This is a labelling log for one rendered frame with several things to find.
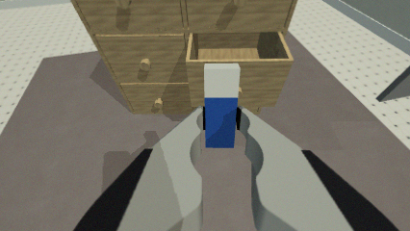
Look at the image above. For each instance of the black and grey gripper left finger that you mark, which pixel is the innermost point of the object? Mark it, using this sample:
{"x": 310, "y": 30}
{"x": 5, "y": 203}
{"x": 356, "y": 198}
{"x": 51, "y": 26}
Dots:
{"x": 160, "y": 190}

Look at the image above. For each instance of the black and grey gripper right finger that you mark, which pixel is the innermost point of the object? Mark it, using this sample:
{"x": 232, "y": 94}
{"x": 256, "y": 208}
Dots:
{"x": 295, "y": 190}

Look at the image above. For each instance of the blue and white eraser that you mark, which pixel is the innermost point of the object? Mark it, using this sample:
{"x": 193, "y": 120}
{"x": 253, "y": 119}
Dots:
{"x": 221, "y": 90}

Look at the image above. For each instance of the wooden chest of drawers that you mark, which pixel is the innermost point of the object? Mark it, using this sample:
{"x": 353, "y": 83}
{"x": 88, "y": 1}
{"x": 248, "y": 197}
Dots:
{"x": 187, "y": 35}

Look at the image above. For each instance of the wooden drawer front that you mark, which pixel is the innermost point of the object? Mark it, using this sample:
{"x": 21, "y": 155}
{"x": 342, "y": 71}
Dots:
{"x": 264, "y": 59}
{"x": 224, "y": 14}
{"x": 108, "y": 15}
{"x": 146, "y": 57}
{"x": 158, "y": 97}
{"x": 252, "y": 109}

